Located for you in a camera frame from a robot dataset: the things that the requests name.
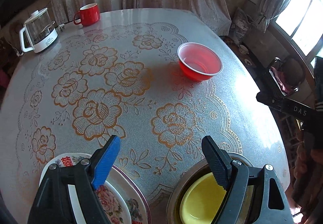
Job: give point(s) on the red mug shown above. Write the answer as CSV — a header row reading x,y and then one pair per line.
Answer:
x,y
87,15

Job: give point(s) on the white plate with pink roses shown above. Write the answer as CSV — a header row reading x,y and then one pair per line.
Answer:
x,y
113,204

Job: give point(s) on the stainless steel bowl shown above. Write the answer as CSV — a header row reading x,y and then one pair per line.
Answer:
x,y
193,174

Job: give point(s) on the yellow bowl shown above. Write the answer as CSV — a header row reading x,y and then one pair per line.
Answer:
x,y
202,200

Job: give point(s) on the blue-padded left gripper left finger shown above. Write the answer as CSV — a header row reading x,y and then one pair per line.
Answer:
x,y
52,203

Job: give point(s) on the white plate with red characters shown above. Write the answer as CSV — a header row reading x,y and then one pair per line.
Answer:
x,y
66,159

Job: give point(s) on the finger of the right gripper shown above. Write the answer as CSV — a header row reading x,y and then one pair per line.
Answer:
x,y
290,107

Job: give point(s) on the person's right hand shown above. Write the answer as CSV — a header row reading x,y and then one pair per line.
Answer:
x,y
307,191

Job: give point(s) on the white pet bowl on floor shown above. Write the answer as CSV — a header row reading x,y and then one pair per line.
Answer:
x,y
243,50

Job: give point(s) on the large plate with purple rim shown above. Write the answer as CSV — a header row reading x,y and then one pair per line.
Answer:
x,y
134,198

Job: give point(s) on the printed sack on floor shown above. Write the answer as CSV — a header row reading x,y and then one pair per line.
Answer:
x,y
240,25

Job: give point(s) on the dark wooden armchair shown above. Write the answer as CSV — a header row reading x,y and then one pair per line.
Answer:
x,y
287,75

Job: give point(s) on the white glass electric kettle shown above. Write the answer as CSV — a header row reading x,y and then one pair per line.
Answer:
x,y
38,32

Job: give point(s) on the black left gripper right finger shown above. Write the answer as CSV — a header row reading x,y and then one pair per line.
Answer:
x,y
253,195

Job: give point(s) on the lace tablecloth with gold flowers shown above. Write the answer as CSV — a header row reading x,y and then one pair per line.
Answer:
x,y
121,76

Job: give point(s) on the red plastic bowl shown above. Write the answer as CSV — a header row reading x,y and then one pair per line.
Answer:
x,y
198,62

